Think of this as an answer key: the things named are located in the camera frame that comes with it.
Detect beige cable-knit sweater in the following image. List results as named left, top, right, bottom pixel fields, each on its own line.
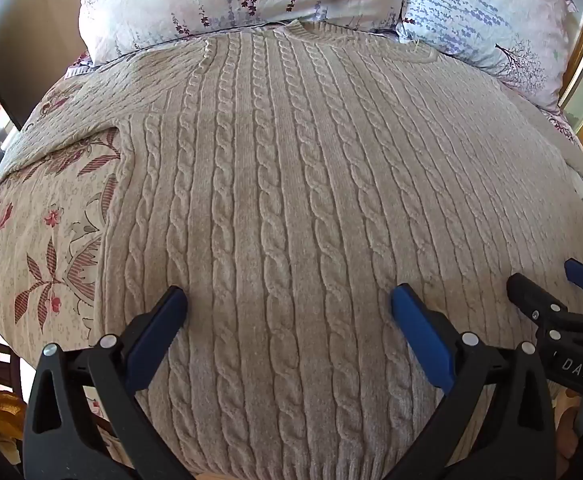
left=2, top=19, right=583, bottom=478

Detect blue-white floral pillow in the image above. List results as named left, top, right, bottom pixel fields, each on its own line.
left=396, top=0, right=579, bottom=113

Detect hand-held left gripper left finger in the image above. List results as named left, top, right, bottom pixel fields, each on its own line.
left=23, top=285, right=195, bottom=480

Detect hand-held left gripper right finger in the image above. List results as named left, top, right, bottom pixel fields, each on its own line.
left=386, top=283, right=557, bottom=480

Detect floral bedspread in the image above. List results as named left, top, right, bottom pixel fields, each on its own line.
left=0, top=52, right=583, bottom=461

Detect dark flat panel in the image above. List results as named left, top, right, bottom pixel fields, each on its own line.
left=0, top=0, right=90, bottom=131

